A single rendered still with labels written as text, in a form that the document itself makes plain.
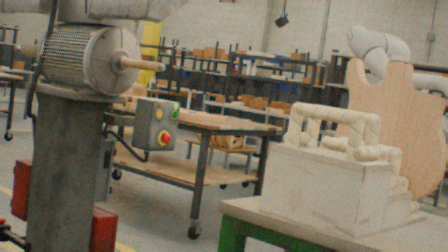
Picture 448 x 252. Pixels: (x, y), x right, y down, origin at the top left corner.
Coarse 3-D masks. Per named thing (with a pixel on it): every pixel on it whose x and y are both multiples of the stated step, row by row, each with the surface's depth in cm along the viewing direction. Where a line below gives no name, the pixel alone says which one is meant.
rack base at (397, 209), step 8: (392, 192) 137; (400, 192) 139; (408, 192) 141; (392, 200) 133; (400, 200) 136; (408, 200) 140; (392, 208) 133; (400, 208) 137; (408, 208) 141; (384, 216) 131; (392, 216) 134; (400, 216) 138; (384, 224) 131; (392, 224) 135; (400, 224) 139
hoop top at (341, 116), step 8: (296, 104) 133; (304, 104) 132; (304, 112) 131; (312, 112) 129; (320, 112) 128; (328, 112) 127; (336, 112) 125; (344, 112) 124; (352, 112) 123; (328, 120) 127; (336, 120) 125; (344, 120) 124; (352, 120) 122
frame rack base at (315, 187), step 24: (288, 168) 132; (312, 168) 128; (336, 168) 123; (360, 168) 119; (384, 168) 126; (264, 192) 136; (288, 192) 132; (312, 192) 127; (336, 192) 123; (360, 192) 119; (384, 192) 128; (288, 216) 131; (312, 216) 127; (336, 216) 123; (360, 216) 121
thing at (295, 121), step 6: (294, 108) 133; (294, 114) 133; (294, 120) 133; (300, 120) 133; (294, 126) 133; (300, 126) 133; (288, 132) 134; (294, 132) 133; (300, 132) 134; (288, 138) 134; (294, 138) 133; (288, 144) 134; (294, 144) 133
